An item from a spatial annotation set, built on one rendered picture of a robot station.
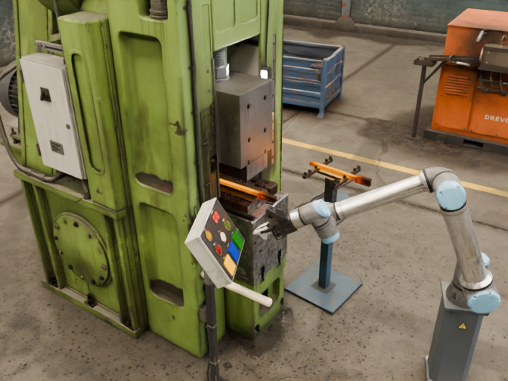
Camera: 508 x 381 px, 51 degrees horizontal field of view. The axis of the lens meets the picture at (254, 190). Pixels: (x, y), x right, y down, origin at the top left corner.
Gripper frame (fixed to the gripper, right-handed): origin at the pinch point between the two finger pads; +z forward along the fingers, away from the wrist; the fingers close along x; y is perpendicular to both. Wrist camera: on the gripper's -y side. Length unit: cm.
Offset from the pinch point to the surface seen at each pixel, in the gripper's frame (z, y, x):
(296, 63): 35, 30, 423
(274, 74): -24, -44, 86
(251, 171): 1.0, -14.0, 39.1
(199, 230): 12.2, -21.6, -21.4
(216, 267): 12.6, -4.2, -26.9
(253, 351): 58, 90, 23
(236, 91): -16, -56, 36
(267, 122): -16, -30, 54
